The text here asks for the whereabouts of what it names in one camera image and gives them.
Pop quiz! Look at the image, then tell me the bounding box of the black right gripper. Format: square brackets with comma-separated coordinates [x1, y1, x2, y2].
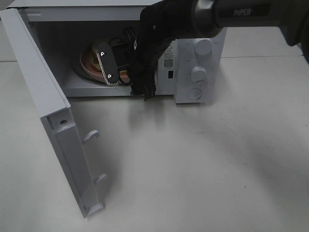
[130, 31, 174, 101]

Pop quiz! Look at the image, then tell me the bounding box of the white bread sandwich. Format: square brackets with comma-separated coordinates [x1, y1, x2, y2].
[90, 43, 101, 71]

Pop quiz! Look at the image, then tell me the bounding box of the white microwave oven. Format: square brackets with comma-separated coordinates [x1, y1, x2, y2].
[7, 0, 226, 103]

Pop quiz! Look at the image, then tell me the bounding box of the glass microwave turntable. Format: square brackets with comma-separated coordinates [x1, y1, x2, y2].
[70, 61, 106, 86]

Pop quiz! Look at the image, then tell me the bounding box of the round door release button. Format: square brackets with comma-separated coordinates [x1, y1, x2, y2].
[187, 88, 202, 100]

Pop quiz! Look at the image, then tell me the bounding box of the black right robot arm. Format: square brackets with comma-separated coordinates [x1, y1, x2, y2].
[128, 0, 309, 99]

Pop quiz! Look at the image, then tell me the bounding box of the pink round plate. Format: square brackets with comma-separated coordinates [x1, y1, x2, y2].
[79, 43, 132, 83]

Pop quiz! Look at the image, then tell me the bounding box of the white microwave door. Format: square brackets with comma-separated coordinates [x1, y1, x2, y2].
[0, 8, 107, 218]

